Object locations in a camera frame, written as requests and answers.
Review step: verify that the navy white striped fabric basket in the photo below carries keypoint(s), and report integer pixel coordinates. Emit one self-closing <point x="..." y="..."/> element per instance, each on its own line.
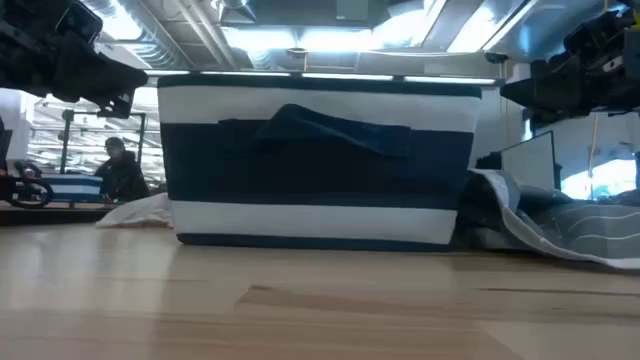
<point x="320" y="175"/>

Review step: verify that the white red-striped towel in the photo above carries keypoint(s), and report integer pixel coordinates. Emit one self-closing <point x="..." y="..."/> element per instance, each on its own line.
<point x="140" y="212"/>

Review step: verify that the background striped fabric basket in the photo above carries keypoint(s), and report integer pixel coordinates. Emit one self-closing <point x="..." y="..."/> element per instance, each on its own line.
<point x="75" y="187"/>

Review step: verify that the black beam with light strips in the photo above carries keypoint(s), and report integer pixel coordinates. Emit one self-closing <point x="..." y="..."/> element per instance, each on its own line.
<point x="297" y="75"/>

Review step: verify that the grey checked towel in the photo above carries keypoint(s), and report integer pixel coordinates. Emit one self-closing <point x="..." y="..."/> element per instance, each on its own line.
<point x="575" y="230"/>

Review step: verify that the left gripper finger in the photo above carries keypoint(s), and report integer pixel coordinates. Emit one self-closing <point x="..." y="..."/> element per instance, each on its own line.
<point x="117" y="106"/>

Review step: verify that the black background rig frame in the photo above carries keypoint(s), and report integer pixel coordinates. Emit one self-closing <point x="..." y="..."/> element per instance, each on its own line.
<point x="65" y="145"/>

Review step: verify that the person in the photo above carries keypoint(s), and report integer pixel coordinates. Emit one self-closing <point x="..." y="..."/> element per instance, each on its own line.
<point x="122" y="175"/>

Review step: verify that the black background equipment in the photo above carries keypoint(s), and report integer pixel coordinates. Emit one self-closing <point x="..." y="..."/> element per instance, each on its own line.
<point x="489" y="161"/>

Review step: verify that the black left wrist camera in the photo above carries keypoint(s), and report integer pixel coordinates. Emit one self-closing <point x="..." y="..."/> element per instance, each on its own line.
<point x="80" y="20"/>

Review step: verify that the background black robot arm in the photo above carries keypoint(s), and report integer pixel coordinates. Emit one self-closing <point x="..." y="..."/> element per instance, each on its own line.
<point x="27" y="192"/>

